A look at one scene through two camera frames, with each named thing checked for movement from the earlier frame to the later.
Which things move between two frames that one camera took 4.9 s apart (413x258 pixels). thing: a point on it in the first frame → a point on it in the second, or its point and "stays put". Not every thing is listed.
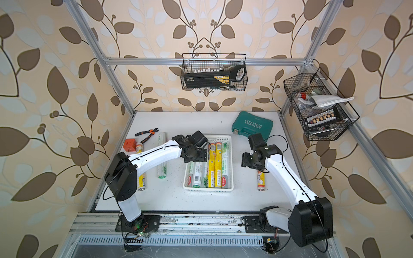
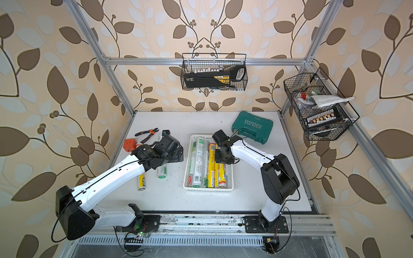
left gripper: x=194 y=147 → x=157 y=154
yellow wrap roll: x=211 y=165 stays put
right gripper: x=245 y=161 → x=218 y=159
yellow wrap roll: x=261 y=180 → x=222 y=176
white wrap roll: x=204 y=174 stays put
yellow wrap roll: x=218 y=165 stays put
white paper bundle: x=323 y=100 stays put
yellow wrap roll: x=141 y=178 stays put
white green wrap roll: x=162 y=168 stays put
